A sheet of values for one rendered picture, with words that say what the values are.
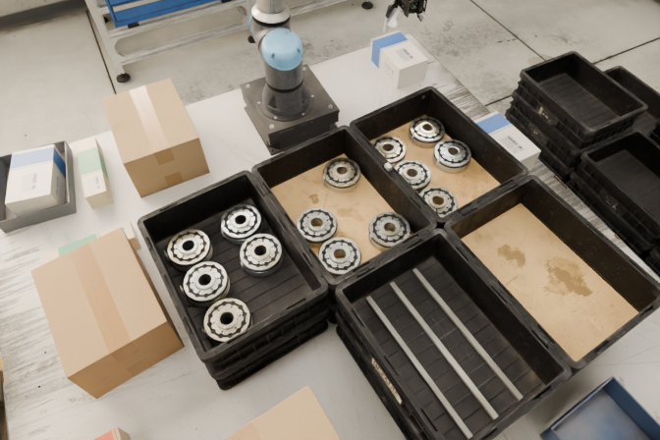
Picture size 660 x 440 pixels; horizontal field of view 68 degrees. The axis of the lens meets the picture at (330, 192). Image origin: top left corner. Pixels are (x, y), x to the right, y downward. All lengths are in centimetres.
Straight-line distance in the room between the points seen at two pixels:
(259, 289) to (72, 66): 251
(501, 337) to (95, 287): 93
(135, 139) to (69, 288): 47
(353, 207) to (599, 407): 73
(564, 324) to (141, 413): 97
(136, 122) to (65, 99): 166
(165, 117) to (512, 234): 104
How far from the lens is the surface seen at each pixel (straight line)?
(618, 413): 137
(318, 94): 164
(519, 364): 118
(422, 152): 144
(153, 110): 160
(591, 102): 233
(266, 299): 118
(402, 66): 179
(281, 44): 147
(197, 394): 126
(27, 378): 143
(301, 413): 101
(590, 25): 378
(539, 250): 132
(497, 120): 165
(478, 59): 322
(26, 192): 162
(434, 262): 123
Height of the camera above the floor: 188
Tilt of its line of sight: 53 degrees down
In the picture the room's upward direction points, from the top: 1 degrees counter-clockwise
